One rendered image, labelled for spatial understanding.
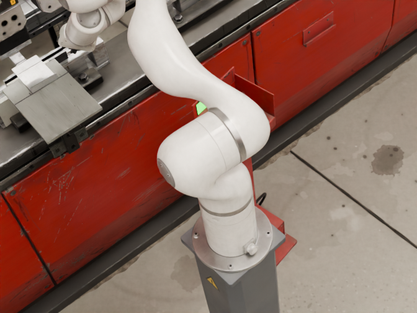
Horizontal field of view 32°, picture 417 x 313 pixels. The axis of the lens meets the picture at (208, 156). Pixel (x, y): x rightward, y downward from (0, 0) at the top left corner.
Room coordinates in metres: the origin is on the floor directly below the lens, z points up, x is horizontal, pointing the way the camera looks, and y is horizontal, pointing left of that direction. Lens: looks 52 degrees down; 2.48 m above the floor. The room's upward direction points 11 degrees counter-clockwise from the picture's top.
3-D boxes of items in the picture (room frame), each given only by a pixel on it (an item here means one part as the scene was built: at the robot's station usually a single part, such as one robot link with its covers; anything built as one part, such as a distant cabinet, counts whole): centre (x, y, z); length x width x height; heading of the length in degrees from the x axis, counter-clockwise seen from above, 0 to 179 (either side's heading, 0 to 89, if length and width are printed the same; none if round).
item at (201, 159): (0.87, 0.01, 1.30); 0.19 x 0.12 x 0.24; 116
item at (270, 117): (1.46, -0.10, 0.75); 0.20 x 0.16 x 0.18; 131
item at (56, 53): (1.59, 0.45, 0.99); 0.20 x 0.03 x 0.03; 120
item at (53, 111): (1.44, 0.41, 1.00); 0.26 x 0.18 x 0.01; 30
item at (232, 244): (0.89, -0.02, 1.09); 0.19 x 0.19 x 0.18
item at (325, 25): (1.94, -0.49, 0.59); 0.15 x 0.02 x 0.07; 120
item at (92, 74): (1.54, 0.42, 0.89); 0.30 x 0.05 x 0.03; 120
